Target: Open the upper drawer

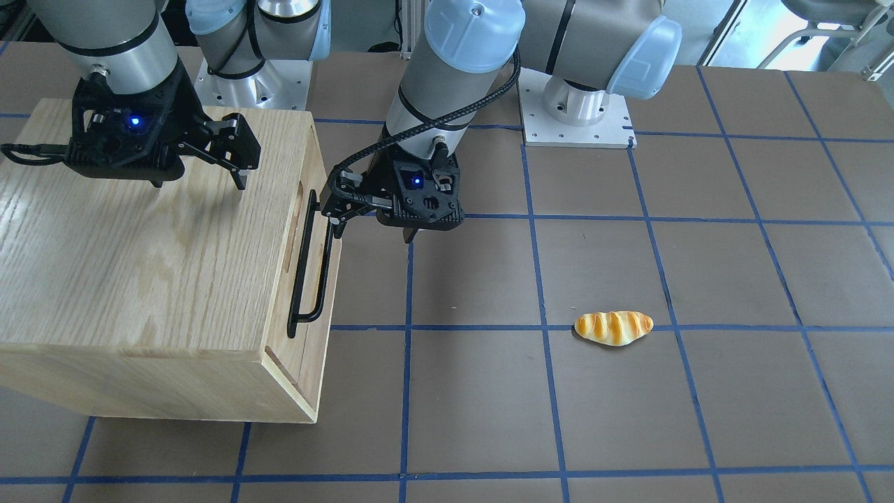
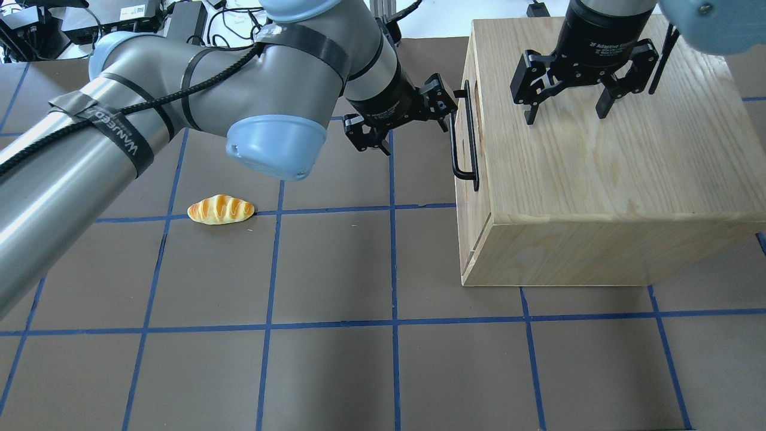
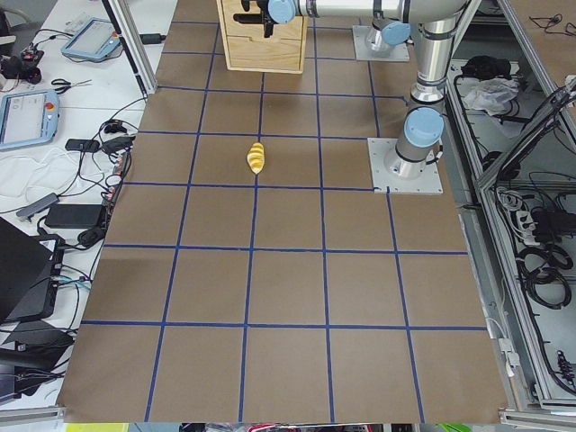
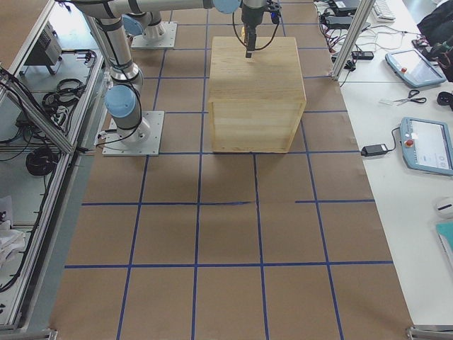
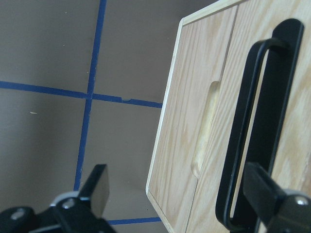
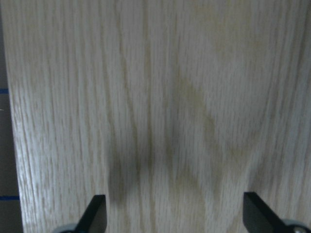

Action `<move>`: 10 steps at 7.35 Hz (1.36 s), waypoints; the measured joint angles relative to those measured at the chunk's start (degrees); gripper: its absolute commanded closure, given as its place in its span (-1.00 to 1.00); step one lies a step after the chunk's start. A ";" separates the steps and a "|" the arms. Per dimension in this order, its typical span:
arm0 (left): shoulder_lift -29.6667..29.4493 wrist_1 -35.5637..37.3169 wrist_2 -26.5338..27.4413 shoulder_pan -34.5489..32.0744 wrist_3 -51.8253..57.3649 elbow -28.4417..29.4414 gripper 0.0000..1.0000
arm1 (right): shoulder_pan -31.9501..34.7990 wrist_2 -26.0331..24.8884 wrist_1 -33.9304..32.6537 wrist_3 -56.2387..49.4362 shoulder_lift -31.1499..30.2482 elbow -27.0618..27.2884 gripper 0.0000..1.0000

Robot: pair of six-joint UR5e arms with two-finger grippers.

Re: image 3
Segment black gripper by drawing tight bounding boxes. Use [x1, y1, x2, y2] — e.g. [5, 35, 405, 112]
[232, 0, 276, 38]

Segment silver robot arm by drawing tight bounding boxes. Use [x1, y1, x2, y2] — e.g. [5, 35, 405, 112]
[365, 18, 411, 51]
[233, 0, 468, 179]

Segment wooden drawer cabinet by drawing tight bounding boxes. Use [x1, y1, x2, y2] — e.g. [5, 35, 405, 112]
[216, 1, 308, 74]

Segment toy bread loaf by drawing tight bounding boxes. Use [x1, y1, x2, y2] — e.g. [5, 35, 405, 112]
[247, 142, 266, 176]

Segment teach pendant far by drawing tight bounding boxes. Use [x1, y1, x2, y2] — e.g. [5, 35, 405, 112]
[60, 18, 121, 62]

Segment teach pendant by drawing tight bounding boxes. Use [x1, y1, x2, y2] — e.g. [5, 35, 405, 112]
[60, 18, 121, 62]
[1, 89, 59, 151]

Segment white crumpled cloth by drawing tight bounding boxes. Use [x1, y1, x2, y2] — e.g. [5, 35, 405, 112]
[463, 77, 519, 116]

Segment teach pendant near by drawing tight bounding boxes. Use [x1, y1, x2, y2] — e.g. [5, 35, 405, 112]
[1, 89, 59, 151]

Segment black power brick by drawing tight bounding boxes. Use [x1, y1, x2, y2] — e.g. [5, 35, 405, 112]
[45, 203, 103, 229]

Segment black laptop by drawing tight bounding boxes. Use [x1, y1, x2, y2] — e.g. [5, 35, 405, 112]
[1, 220, 64, 324]

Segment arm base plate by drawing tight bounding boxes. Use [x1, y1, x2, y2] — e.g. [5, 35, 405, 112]
[367, 138, 443, 195]
[353, 22, 411, 62]

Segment aluminium frame post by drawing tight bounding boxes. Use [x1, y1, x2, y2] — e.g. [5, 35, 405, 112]
[102, 0, 158, 99]

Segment black handled scissors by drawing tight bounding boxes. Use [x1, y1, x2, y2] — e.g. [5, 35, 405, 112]
[50, 78, 92, 95]

